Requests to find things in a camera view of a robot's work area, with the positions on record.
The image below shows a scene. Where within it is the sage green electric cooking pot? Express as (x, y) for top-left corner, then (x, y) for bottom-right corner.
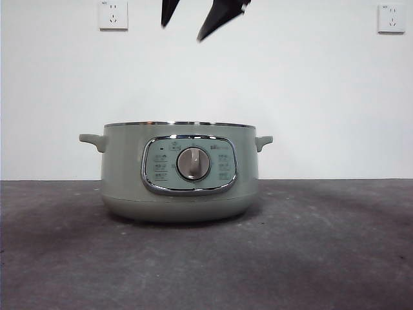
(79, 121), (274, 222)

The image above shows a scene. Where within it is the white wall socket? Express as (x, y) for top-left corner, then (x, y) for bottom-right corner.
(377, 3), (406, 34)
(98, 0), (129, 32)

